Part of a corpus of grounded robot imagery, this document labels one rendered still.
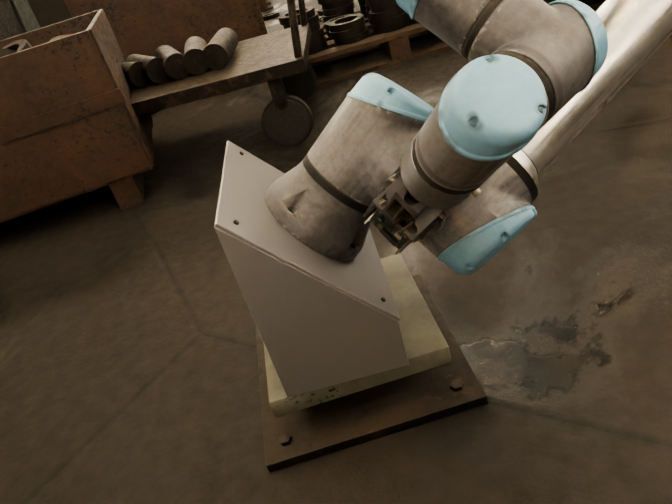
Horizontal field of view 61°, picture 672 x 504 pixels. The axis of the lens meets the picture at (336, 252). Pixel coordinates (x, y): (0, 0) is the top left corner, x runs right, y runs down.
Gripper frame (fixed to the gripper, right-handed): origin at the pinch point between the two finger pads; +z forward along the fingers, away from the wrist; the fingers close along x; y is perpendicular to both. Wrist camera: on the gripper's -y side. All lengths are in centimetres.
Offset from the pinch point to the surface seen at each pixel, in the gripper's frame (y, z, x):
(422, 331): 2.3, 18.3, 16.0
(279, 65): -61, 99, -76
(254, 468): 38, 31, 12
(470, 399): 5.0, 17.9, 29.9
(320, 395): 22.7, 21.2, 11.2
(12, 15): -57, 327, -341
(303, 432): 28.2, 28.6, 14.1
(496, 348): -8.5, 24.7, 29.3
